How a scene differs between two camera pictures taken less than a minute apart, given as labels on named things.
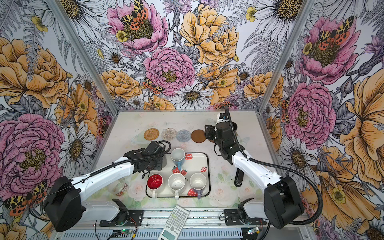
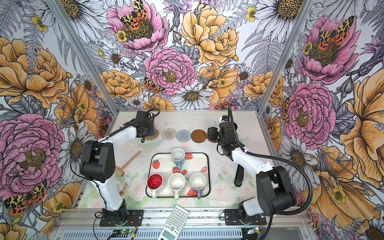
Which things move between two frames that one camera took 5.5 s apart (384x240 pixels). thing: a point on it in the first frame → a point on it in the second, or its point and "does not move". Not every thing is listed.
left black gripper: x=158 y=167 → x=151 y=132
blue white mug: x=178 y=156 does not move
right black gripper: x=210 y=129 does not move
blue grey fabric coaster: x=183 y=135 does not move
